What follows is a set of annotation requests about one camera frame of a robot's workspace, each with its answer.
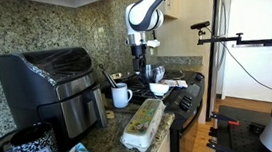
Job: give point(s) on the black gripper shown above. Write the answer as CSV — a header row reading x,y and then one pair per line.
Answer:
x,y
139,50

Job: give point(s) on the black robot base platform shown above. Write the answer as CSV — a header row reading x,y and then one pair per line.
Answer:
x,y
235,136

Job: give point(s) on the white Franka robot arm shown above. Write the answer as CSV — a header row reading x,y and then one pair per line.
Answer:
x,y
143,16

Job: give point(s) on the black electric stove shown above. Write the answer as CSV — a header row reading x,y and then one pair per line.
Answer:
x,y
184,94

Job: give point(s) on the black stove knob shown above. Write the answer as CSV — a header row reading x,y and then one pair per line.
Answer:
x,y
187,99
183,107

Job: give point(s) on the stainless steel pot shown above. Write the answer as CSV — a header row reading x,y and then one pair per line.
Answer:
x,y
151,74

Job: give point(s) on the white ceramic mug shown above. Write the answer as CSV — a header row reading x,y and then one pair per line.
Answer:
x,y
120,96

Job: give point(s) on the patterned kitchen towel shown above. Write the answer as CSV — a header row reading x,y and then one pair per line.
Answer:
x,y
173,83

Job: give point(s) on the grey organic egg carton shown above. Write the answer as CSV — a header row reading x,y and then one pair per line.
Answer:
x,y
145,122

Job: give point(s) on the wooden base cabinet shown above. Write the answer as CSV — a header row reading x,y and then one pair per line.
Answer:
x,y
161,150

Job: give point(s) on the stainless steel refrigerator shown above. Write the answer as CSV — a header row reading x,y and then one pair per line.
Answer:
x,y
226,43

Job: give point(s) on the black steel air fryer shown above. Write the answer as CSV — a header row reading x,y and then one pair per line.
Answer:
x,y
43,91

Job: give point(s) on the white wall outlet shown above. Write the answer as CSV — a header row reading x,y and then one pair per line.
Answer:
x,y
152,50

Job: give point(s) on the black camera on stand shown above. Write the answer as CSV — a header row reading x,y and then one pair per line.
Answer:
x,y
200,25

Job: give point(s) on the black camera stand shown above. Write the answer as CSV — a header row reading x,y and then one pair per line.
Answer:
x,y
240,42

